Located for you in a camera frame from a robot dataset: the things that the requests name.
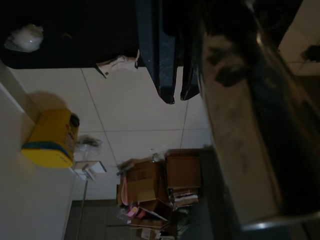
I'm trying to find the small brown cardboard box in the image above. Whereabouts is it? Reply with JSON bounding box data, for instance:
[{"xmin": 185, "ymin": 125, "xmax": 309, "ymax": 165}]
[{"xmin": 138, "ymin": 199, "xmax": 176, "ymax": 222}]

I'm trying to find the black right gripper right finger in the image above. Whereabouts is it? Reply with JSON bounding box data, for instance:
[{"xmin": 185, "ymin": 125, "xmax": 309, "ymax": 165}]
[{"xmin": 179, "ymin": 0, "xmax": 202, "ymax": 101}]

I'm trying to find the crumpled white yellow tissue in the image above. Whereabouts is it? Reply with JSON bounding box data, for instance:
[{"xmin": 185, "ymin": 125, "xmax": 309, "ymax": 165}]
[{"xmin": 95, "ymin": 49, "xmax": 141, "ymax": 80}]

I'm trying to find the clear plastic bag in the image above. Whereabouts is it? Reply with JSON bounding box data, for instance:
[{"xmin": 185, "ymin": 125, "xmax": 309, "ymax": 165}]
[{"xmin": 74, "ymin": 134, "xmax": 104, "ymax": 161}]

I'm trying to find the yellow trash bin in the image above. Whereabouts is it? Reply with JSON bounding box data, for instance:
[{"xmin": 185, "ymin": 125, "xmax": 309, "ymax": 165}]
[{"xmin": 20, "ymin": 108, "xmax": 81, "ymax": 169}]

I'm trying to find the white paper box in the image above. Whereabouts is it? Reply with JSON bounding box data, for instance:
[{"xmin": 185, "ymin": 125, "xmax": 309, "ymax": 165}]
[{"xmin": 73, "ymin": 159, "xmax": 108, "ymax": 181}]

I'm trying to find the black foam floor mat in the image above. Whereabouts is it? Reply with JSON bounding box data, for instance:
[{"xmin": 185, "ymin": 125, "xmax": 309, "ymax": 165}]
[{"xmin": 0, "ymin": 0, "xmax": 305, "ymax": 70}]

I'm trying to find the flattened cardboard stack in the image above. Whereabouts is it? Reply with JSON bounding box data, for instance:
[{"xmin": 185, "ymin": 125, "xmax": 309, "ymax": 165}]
[{"xmin": 169, "ymin": 187, "xmax": 201, "ymax": 209}]

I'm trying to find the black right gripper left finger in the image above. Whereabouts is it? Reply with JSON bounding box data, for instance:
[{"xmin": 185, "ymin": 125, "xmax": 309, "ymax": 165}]
[{"xmin": 136, "ymin": 0, "xmax": 180, "ymax": 104}]

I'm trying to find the grey metal cabinet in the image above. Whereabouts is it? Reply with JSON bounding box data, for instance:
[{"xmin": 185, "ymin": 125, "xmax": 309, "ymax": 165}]
[{"xmin": 198, "ymin": 144, "xmax": 242, "ymax": 240}]

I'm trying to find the printed brown cardboard box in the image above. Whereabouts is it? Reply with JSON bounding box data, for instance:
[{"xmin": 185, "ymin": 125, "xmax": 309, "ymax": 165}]
[{"xmin": 116, "ymin": 159, "xmax": 166, "ymax": 206}]

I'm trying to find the grey metal bracket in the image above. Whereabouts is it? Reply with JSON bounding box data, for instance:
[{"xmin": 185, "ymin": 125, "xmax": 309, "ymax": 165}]
[{"xmin": 115, "ymin": 159, "xmax": 136, "ymax": 176}]

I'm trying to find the open brown cardboard box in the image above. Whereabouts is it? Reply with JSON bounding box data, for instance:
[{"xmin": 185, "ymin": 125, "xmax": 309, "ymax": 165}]
[{"xmin": 164, "ymin": 148, "xmax": 202, "ymax": 190}]

